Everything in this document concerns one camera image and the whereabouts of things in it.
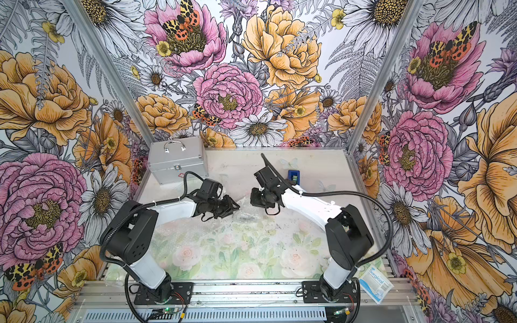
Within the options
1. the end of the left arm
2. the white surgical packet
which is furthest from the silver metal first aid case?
the white surgical packet

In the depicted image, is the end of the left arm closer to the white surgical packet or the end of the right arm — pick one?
the end of the right arm

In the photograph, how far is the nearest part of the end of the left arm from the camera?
29.8 inches

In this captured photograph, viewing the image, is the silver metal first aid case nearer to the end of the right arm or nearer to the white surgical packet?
the end of the right arm

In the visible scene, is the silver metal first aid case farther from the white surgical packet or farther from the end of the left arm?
the white surgical packet
